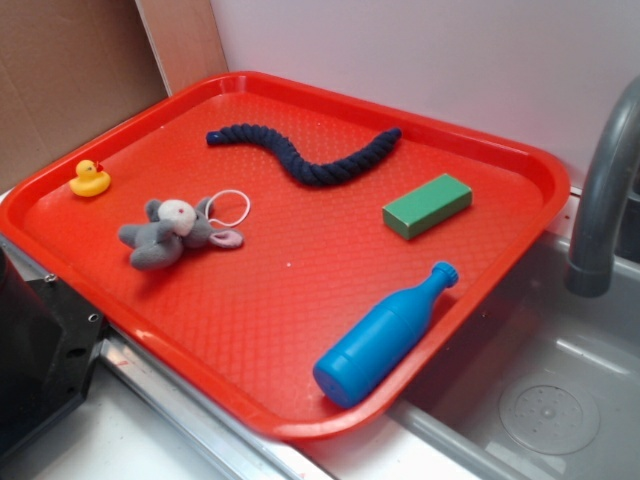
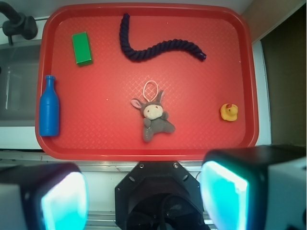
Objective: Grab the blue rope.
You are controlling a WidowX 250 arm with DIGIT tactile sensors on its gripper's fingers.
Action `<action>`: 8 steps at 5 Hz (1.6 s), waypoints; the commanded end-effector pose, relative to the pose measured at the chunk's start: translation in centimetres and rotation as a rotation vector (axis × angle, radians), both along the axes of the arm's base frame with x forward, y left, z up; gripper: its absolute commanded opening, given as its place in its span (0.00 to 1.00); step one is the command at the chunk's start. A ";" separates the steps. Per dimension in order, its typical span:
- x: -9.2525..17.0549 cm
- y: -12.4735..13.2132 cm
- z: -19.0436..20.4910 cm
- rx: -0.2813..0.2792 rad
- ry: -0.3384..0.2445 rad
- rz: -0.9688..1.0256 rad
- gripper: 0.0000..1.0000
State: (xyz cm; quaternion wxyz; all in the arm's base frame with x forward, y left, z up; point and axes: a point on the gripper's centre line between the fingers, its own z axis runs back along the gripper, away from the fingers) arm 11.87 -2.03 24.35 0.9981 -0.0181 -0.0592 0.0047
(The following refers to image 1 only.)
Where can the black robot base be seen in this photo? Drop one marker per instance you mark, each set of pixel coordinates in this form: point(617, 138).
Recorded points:
point(50, 336)

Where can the red plastic tray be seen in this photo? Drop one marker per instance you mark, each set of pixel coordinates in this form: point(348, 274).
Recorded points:
point(245, 327)

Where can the green rectangular block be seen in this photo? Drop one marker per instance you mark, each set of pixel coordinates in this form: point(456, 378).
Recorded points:
point(427, 206)

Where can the blue plastic bottle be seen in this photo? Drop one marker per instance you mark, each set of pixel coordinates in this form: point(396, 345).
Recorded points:
point(357, 363)

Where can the grey plush mouse toy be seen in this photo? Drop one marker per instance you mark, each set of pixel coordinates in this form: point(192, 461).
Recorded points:
point(175, 226)

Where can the yellow rubber duck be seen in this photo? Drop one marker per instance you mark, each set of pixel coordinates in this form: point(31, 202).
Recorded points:
point(90, 179)

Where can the grey sink basin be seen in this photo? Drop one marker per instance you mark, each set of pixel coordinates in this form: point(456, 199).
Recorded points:
point(537, 383)

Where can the grey faucet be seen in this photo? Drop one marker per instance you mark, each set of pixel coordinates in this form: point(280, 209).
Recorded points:
point(607, 220)

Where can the brown cardboard panel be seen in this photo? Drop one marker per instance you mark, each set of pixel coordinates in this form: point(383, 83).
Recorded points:
point(71, 70)

